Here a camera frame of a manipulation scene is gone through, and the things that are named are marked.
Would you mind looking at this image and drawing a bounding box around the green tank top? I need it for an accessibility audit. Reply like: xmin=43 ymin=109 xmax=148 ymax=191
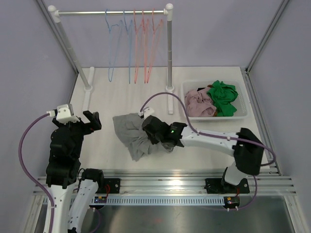
xmin=207 ymin=80 xmax=239 ymax=117

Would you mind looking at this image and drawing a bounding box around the white slotted cable duct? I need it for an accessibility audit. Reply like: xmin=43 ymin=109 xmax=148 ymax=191
xmin=43 ymin=195 xmax=225 ymax=206

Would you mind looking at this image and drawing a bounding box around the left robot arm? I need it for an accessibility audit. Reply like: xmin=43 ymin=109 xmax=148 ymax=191
xmin=46 ymin=111 xmax=105 ymax=233

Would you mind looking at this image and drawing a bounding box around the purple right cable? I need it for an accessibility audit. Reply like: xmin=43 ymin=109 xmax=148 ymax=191
xmin=140 ymin=92 xmax=277 ymax=168

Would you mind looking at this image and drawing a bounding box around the grey tank top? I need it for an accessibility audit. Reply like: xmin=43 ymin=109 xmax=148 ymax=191
xmin=112 ymin=113 xmax=173 ymax=162

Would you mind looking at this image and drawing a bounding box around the white plastic laundry basket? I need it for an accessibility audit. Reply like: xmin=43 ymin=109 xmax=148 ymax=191
xmin=180 ymin=80 xmax=249 ymax=121

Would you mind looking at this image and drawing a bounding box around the mauve pink tank top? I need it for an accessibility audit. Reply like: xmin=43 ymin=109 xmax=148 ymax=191
xmin=185 ymin=86 xmax=217 ymax=117

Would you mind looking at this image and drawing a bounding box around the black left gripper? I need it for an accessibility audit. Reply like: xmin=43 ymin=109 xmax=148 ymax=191
xmin=53 ymin=110 xmax=101 ymax=158

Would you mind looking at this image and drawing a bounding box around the aluminium front rail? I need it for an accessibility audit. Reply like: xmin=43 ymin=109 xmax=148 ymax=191
xmin=34 ymin=169 xmax=297 ymax=195

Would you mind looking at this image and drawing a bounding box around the purple cable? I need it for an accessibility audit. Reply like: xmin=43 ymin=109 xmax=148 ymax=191
xmin=18 ymin=114 xmax=59 ymax=233
xmin=140 ymin=92 xmax=277 ymax=168

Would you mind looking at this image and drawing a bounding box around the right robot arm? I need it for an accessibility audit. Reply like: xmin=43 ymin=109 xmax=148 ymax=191
xmin=142 ymin=116 xmax=264 ymax=194

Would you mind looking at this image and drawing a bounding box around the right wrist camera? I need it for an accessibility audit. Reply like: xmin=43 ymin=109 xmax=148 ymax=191
xmin=138 ymin=107 xmax=155 ymax=119

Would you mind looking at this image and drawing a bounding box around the metal clothes rack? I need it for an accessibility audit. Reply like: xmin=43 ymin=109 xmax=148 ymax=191
xmin=48 ymin=3 xmax=174 ymax=111

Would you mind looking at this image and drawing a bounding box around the pink hanger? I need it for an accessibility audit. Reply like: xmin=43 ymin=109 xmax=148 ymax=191
xmin=133 ymin=9 xmax=142 ymax=84
xmin=146 ymin=9 xmax=163 ymax=83
xmin=142 ymin=12 xmax=149 ymax=83

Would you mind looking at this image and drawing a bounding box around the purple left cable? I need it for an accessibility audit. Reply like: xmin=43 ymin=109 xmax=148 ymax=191
xmin=18 ymin=114 xmax=59 ymax=233

